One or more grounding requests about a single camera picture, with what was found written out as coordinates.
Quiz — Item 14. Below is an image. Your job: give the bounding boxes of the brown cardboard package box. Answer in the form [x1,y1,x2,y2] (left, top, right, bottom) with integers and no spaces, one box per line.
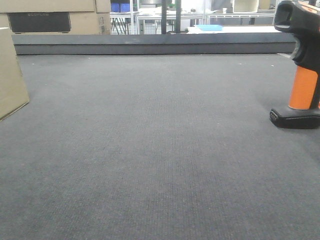
[0,27,30,120]

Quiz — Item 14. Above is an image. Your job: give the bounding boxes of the orange black barcode scanner gun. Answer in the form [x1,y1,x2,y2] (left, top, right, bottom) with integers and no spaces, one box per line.
[269,0,320,129]

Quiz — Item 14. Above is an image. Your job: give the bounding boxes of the blue tray on table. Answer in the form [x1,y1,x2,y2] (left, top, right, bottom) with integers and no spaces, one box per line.
[194,24,224,32]

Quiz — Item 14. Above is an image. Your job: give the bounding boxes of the dark grey raised table edge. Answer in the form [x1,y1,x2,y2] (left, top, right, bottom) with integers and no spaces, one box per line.
[12,32,296,55]

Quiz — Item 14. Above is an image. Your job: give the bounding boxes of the white background workbench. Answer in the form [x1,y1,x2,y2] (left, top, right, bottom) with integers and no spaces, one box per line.
[187,25,280,34]

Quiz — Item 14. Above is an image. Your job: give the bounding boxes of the blue storage bins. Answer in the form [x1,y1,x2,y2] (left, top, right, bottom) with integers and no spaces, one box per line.
[111,2,130,13]

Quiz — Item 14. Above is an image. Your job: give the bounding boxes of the large stacked cardboard boxes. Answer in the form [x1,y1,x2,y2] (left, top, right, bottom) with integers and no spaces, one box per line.
[0,0,111,35]

